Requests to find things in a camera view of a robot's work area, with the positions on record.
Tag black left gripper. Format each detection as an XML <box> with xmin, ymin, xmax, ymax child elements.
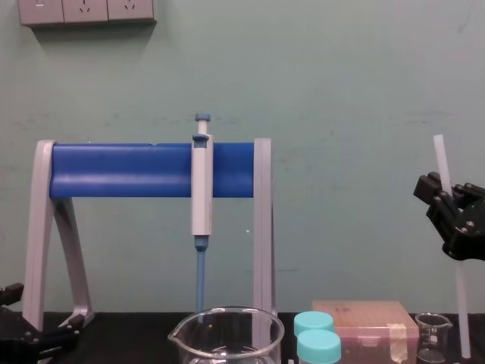
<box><xmin>0</xmin><ymin>282</ymin><xmax>83</xmax><ymax>364</ymax></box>

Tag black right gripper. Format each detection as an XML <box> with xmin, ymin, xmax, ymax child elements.
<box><xmin>412</xmin><ymin>171</ymin><xmax>485</xmax><ymax>262</ymax></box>

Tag white stirring rod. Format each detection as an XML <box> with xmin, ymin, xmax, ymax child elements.
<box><xmin>433</xmin><ymin>133</ymin><xmax>472</xmax><ymax>359</ymax></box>

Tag small clear glass beaker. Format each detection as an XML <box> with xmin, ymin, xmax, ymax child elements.
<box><xmin>414</xmin><ymin>312</ymin><xmax>453</xmax><ymax>364</ymax></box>

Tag pink pipette tip box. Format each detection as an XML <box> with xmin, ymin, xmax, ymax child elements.
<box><xmin>311</xmin><ymin>300</ymin><xmax>421</xmax><ymax>364</ymax></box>

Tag beige tape strip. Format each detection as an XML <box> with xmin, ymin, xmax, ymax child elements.
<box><xmin>387</xmin><ymin>322</ymin><xmax>408</xmax><ymax>362</ymax></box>

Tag grey pipette stand blue bar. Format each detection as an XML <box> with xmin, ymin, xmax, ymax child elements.
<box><xmin>21</xmin><ymin>137</ymin><xmax>279</xmax><ymax>335</ymax></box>

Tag bottle with teal cap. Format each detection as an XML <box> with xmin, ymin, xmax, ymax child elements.
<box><xmin>293</xmin><ymin>311</ymin><xmax>336</xmax><ymax>337</ymax></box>
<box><xmin>296</xmin><ymin>328</ymin><xmax>343</xmax><ymax>364</ymax></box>

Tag grey and blue pipette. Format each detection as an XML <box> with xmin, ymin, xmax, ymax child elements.
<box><xmin>191</xmin><ymin>112</ymin><xmax>214</xmax><ymax>324</ymax></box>

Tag large clear glass beaker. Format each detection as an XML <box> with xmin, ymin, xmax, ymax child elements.
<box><xmin>167</xmin><ymin>306</ymin><xmax>286</xmax><ymax>364</ymax></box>

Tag grey wall socket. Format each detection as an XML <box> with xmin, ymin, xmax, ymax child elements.
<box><xmin>17</xmin><ymin>0</ymin><xmax>65</xmax><ymax>27</ymax></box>
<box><xmin>106</xmin><ymin>0</ymin><xmax>157</xmax><ymax>23</ymax></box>
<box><xmin>62</xmin><ymin>0</ymin><xmax>109</xmax><ymax>24</ymax></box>

